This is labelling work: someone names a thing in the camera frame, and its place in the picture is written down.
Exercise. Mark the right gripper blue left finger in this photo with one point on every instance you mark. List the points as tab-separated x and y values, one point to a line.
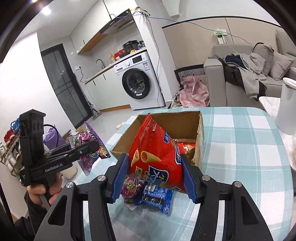
119	173

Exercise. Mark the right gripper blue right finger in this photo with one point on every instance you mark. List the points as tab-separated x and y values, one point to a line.
191	178

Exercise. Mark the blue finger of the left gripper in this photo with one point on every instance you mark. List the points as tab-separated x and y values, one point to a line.
75	153
59	150

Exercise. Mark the purple grape candy bag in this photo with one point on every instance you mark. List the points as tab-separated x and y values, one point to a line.
84	134

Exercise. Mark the red cone chips bag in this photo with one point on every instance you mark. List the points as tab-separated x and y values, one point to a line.
155	156

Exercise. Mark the blue cookie pack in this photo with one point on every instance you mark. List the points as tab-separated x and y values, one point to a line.
155	196

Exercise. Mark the silver red noodle bag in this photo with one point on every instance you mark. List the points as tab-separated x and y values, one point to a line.
188	148

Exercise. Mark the brown SF cardboard box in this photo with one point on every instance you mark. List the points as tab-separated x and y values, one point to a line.
181	126

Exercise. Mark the teal checked tablecloth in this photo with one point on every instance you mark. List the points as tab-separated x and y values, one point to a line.
241	144

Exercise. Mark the black glass door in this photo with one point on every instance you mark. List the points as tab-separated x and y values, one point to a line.
65	85

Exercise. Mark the kitchen faucet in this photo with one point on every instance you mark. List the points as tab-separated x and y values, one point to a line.
101	63

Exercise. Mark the pink cloth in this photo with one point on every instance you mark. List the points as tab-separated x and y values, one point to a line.
194	93

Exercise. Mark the white washing machine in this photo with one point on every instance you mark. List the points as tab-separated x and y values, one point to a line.
139	81

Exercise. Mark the black patterned chair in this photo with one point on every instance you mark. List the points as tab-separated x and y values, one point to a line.
193	70

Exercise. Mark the white cylindrical appliance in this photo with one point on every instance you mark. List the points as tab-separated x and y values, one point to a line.
286	116

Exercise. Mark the grey clothes pile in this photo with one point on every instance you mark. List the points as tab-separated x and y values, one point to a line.
247	72

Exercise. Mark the range hood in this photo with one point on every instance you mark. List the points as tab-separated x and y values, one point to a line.
116	24

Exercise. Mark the grey cushion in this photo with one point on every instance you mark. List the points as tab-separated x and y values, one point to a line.
280	66

